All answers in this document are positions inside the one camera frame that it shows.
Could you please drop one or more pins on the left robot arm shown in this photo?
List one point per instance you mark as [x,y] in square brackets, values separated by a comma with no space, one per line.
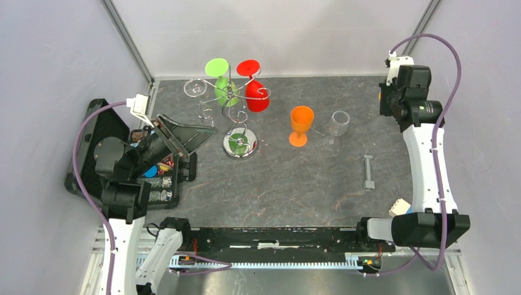
[124,203]

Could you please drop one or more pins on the orange wine glass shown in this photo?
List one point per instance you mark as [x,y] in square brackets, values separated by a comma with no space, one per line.
[301,119]

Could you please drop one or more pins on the green wine glass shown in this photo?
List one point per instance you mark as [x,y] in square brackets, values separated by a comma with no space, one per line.
[225,90]

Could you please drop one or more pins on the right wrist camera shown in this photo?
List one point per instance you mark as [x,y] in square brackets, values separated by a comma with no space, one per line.
[393,63]

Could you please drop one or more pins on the red wine glass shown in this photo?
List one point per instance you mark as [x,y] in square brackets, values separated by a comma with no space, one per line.
[257,97]

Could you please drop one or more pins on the clear wine glass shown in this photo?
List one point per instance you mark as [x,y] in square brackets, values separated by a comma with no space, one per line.
[195,87]
[336,127]

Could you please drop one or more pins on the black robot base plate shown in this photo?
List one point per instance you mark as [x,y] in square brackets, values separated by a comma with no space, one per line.
[281,244]

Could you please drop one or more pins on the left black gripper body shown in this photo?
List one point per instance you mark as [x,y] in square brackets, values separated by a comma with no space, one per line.
[156,147]

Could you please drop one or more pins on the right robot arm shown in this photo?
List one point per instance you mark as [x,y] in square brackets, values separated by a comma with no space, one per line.
[434,221]

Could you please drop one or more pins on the white blue block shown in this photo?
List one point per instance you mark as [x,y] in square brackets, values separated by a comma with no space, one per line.
[400,207]

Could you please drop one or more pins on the grey metal bracket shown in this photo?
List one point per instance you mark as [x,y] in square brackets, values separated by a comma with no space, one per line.
[369,183]

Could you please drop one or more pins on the clear wine glass front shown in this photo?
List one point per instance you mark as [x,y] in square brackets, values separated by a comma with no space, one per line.
[336,127]

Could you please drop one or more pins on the chrome wine glass rack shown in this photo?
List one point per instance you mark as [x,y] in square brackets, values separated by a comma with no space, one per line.
[239,141]

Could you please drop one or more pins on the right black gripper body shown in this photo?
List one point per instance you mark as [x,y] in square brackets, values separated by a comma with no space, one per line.
[390,94]

